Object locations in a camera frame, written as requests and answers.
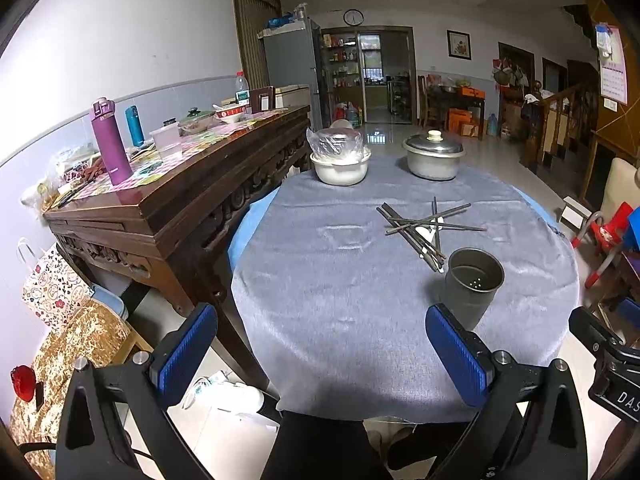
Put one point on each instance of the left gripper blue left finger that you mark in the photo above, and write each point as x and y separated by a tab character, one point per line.
178	356

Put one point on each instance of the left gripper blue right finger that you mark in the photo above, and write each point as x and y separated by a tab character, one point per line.
466	359

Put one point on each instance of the grey metal utensil cup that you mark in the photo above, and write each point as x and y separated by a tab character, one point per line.
470	285

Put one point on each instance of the dark carved wooden sideboard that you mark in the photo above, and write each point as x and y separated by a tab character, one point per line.
169	234

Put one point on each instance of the floral paper bag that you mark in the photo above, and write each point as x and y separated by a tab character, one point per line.
53	290

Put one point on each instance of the blue jacket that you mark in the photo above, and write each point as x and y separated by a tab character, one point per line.
631	237

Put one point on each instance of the red children chair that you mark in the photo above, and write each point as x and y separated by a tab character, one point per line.
608	237

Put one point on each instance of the grey table cloth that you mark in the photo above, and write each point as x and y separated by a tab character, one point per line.
334	307

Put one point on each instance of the white step stool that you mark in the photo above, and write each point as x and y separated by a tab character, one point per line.
573	214

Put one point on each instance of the purple water bottle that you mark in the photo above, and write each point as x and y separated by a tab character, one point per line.
105	130

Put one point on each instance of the checkered sideboard cloth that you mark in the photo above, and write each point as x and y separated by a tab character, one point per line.
150	164

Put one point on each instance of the beige sofa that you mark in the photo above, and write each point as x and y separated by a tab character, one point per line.
622	186

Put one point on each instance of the aluminium pot with lid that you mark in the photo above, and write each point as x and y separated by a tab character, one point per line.
434	155

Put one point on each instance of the clear plastic container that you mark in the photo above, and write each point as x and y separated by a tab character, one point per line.
167	141

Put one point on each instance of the glass lidded bowl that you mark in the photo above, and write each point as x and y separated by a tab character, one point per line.
196	121

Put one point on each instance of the white pot with plastic bag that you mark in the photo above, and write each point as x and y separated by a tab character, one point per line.
339	155

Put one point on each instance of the teal water bottle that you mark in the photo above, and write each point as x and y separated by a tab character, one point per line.
134	126

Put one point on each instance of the red white bowl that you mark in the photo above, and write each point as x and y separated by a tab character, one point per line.
230	114

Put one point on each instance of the dark dining table background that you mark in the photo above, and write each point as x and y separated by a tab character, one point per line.
450	108

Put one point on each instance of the clear plastic water bottle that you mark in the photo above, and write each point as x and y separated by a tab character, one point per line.
242	89

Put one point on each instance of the white chest freezer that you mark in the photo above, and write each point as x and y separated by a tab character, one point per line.
293	95

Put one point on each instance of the grey refrigerator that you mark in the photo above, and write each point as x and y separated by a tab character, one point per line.
293	54

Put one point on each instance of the wall calendar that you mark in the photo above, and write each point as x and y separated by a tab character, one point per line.
613	84

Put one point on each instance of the framed wall picture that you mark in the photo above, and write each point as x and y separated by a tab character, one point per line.
459	45

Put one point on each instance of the round wall clock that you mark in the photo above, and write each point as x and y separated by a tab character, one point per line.
353	17

